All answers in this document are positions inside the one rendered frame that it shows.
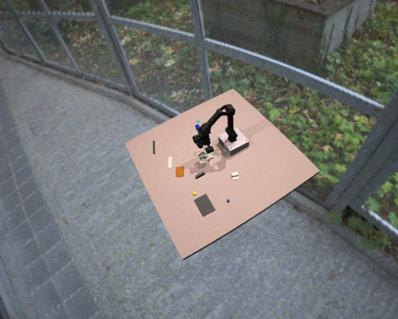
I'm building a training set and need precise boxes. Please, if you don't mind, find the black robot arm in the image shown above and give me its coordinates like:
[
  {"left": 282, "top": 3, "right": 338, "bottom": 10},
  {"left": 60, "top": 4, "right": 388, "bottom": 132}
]
[{"left": 192, "top": 104, "right": 238, "bottom": 149}]

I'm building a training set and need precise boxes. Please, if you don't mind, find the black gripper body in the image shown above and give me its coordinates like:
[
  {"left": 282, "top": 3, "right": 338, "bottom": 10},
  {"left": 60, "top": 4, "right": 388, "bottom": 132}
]
[{"left": 203, "top": 139, "right": 214, "bottom": 153}]

